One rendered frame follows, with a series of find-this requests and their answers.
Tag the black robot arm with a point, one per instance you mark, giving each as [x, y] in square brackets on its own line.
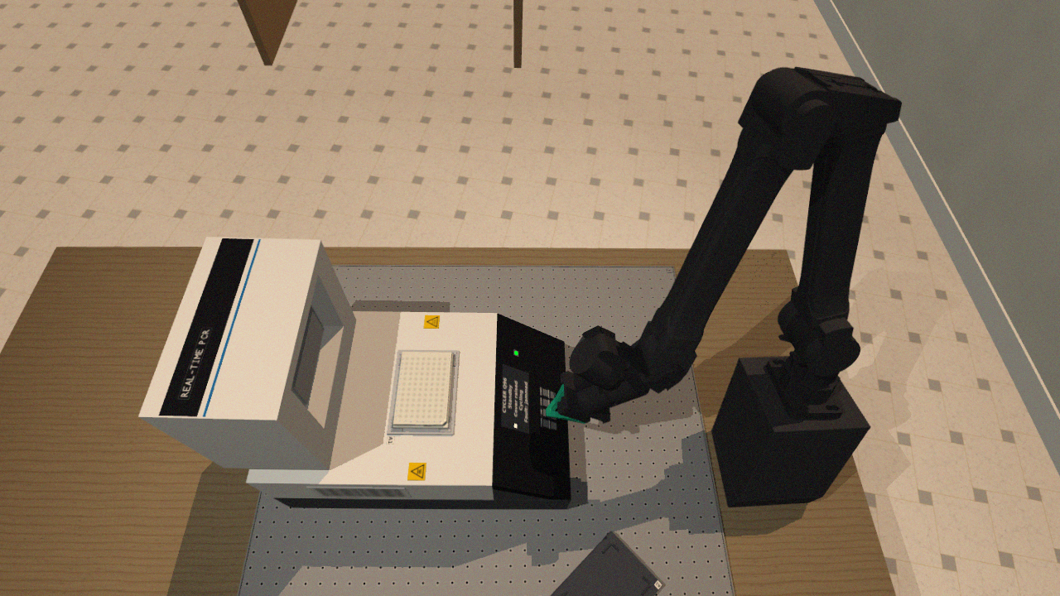
[795, 102]

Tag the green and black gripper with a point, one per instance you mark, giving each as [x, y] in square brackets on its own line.
[579, 406]

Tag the white well plate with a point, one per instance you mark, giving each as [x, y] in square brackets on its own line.
[424, 391]

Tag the white thermal cycler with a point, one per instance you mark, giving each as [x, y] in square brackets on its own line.
[223, 387]

